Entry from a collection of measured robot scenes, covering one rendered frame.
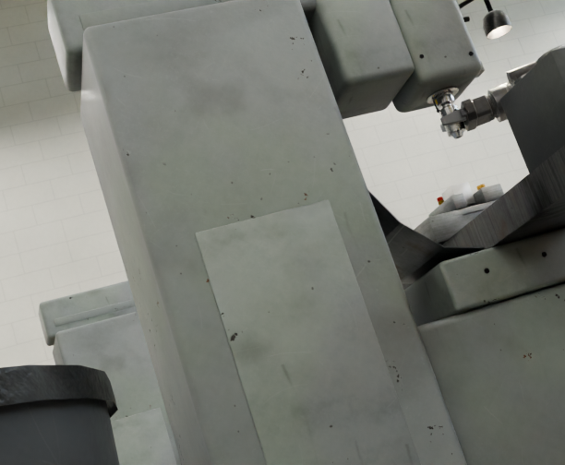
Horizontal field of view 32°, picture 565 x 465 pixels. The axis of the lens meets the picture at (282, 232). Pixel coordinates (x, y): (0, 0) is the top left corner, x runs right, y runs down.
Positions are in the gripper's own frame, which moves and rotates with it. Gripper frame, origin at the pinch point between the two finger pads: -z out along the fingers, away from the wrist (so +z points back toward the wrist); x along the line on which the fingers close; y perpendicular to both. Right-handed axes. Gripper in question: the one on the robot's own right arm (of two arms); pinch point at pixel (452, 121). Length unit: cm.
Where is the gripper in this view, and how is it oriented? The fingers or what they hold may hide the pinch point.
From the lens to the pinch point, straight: 253.7
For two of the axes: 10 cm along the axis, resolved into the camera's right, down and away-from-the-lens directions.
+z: 9.4, -3.4, -0.7
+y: 3.2, 9.2, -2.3
